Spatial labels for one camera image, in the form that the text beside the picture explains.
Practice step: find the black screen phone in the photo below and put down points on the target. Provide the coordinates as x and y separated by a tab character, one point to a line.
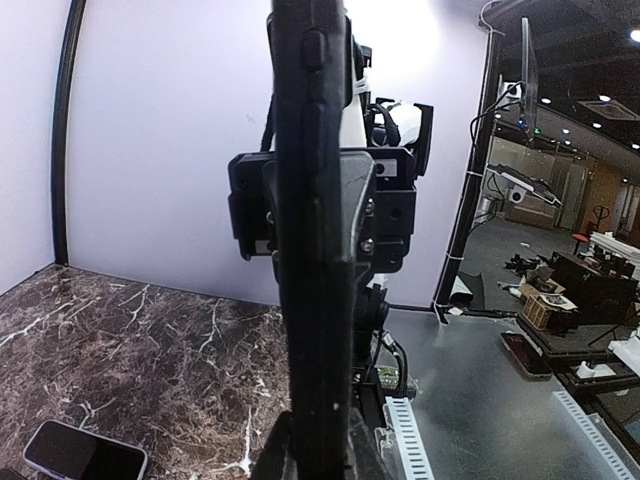
85	455

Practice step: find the lilac phone case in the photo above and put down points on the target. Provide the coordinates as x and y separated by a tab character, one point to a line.
30	460

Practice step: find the black corner post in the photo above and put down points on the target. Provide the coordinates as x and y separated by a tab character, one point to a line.
60	122
480	131

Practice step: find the black front rail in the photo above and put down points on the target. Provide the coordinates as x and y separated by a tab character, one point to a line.
368	398

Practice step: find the black right corner post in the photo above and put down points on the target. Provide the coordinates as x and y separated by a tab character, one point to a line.
480	131

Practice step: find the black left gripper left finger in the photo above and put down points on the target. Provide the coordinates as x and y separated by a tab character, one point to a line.
275	461

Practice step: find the black left corner post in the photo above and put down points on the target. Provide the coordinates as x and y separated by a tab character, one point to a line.
60	122

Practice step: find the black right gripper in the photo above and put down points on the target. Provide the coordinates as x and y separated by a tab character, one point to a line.
378	208

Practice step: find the white slotted cable duct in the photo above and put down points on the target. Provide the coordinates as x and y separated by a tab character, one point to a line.
404	441

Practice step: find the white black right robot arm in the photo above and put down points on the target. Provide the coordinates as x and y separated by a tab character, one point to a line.
398	139

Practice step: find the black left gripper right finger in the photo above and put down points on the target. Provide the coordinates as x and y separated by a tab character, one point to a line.
363	459

